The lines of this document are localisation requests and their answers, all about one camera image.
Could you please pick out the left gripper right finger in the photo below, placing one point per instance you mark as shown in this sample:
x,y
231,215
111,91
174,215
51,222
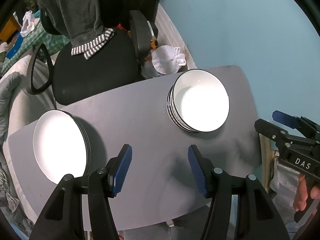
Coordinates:
x,y
257,216

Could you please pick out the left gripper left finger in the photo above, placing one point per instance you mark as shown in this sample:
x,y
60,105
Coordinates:
x,y
61,217

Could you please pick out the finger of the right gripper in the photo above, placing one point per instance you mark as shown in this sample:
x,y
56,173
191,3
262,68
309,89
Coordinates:
x,y
285,119
271,131

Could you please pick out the stack of white bowls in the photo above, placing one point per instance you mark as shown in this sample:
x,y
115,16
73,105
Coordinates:
x,y
198,102

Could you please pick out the white plate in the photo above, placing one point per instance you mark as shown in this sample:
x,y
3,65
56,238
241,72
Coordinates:
x,y
61,145

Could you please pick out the right hand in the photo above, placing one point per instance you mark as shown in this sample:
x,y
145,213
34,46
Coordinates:
x,y
299,203

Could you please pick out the striped garment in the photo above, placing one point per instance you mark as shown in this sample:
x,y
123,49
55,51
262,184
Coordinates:
x,y
12,201

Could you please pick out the white tied trash bag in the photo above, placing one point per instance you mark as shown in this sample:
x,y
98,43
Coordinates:
x,y
168,60

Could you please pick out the grey bed mattress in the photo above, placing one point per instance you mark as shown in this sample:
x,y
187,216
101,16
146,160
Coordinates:
x,y
24,107

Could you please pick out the grey duvet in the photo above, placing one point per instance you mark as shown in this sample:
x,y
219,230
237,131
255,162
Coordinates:
x,y
7,88

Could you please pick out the green checkered tablecloth table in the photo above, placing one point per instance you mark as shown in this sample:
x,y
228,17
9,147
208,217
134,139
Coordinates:
x,y
53,43

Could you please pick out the black office chair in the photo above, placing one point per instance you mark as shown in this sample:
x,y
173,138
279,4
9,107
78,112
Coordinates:
x,y
118,63

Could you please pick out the blue box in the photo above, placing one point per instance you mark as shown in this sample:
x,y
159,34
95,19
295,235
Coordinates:
x,y
14,46

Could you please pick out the white plastic bag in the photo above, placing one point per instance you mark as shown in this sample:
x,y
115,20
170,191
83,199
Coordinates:
x,y
29,23

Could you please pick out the dark grey hoodie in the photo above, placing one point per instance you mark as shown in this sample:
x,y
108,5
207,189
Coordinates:
x,y
80,22

